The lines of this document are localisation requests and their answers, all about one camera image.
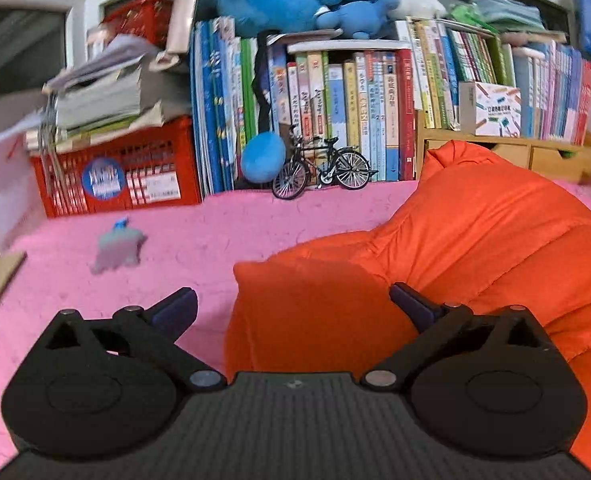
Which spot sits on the wooden drawer organiser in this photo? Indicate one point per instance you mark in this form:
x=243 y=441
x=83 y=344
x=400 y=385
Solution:
x=550 y=160

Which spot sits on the red plastic basket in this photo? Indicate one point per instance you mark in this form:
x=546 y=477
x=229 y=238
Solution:
x=140 y=20

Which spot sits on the model bicycle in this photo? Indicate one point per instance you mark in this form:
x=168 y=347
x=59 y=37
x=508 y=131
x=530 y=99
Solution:
x=350 y=170

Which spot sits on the row of short thick books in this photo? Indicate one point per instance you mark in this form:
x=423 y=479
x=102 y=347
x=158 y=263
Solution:
x=365 y=110

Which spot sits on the red plastic crate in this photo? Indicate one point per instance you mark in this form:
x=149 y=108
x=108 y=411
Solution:
x=140 y=155

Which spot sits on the folded teal cloth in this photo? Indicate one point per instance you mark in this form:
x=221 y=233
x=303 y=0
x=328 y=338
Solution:
x=510 y=10

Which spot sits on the small blue plush toy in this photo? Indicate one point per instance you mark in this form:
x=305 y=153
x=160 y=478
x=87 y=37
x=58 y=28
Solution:
x=360 y=15

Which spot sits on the pink printed blanket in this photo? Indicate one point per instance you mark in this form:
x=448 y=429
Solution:
x=175 y=240

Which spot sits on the brown flat board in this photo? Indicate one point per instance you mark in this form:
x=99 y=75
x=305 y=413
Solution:
x=185 y=10

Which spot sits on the white window frame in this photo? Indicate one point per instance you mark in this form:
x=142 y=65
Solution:
x=78 y=10

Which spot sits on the colourful patterned box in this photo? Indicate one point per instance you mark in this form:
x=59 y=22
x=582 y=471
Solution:
x=490 y=110

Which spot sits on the white cardboard sheet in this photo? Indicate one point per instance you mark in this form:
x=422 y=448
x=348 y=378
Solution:
x=0 y=195

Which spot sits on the row of green-spined books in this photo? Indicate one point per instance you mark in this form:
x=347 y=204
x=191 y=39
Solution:
x=445 y=70

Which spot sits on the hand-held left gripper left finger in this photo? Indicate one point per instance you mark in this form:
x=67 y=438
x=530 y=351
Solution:
x=175 y=310

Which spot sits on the large blue plush toy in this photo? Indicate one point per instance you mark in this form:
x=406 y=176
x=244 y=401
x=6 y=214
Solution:
x=270 y=5

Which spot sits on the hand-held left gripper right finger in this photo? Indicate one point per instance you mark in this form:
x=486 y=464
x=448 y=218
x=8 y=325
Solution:
x=410 y=305

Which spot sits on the row of tall thin books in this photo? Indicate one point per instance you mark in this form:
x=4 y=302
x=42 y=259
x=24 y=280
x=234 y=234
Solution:
x=220 y=110

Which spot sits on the stack of papers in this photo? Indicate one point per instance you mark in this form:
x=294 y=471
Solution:
x=105 y=95

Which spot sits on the orange down jacket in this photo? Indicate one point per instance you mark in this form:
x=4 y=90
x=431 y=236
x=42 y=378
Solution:
x=475 y=240

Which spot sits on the small grey plush toy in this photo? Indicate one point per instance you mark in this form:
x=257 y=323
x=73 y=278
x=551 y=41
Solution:
x=118 y=250

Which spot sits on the row of pink blue books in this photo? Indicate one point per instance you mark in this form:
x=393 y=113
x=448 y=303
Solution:
x=555 y=95

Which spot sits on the blue plush ball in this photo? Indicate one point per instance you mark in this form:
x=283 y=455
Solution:
x=263 y=157

